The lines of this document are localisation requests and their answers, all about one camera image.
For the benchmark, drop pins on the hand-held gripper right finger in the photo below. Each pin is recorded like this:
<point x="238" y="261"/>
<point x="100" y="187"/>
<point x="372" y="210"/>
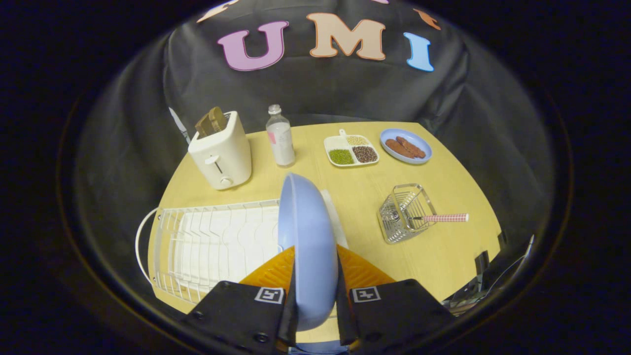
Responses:
<point x="343" y="305"/>

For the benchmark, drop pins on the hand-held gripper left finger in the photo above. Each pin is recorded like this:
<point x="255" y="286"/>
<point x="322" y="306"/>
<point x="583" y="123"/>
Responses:
<point x="292" y="301"/>

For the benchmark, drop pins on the clear plastic bottle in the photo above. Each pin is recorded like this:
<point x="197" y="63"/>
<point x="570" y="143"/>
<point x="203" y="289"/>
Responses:
<point x="280" y="140"/>

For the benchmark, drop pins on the brown sausage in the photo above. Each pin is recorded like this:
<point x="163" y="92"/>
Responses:
<point x="410" y="146"/>
<point x="398" y="148"/>

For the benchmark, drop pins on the black backdrop cloth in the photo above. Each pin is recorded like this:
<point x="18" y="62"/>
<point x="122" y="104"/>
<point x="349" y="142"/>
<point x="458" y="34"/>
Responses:
<point x="315" y="84"/>

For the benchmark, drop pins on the light blue plate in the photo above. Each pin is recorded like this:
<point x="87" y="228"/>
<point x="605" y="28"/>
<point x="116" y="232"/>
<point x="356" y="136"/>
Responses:
<point x="306" y="246"/>

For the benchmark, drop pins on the cream toaster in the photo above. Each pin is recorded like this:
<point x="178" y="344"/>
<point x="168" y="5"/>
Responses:
<point x="222" y="158"/>

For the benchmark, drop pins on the brown toast slice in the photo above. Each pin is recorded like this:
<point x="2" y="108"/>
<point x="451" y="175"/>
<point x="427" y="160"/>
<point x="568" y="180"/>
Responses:
<point x="211" y="122"/>

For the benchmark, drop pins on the blue plate with sausages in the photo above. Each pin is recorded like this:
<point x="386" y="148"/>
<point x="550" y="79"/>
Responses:
<point x="406" y="146"/>

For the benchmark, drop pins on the white divided tray with beans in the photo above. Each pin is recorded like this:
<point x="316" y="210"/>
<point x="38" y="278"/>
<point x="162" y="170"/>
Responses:
<point x="351" y="150"/>

